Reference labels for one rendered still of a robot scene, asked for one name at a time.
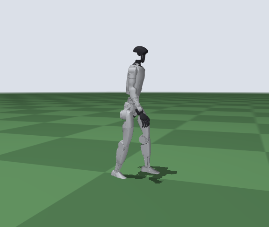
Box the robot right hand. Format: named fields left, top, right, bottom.
left=135, top=109, right=150, bottom=128

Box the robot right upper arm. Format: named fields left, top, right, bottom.
left=128, top=67, right=137, bottom=94

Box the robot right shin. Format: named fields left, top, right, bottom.
left=115, top=141, right=129, bottom=173

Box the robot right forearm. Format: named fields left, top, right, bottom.
left=129, top=87, right=142, bottom=112

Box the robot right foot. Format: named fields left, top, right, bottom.
left=111, top=170, right=126, bottom=179

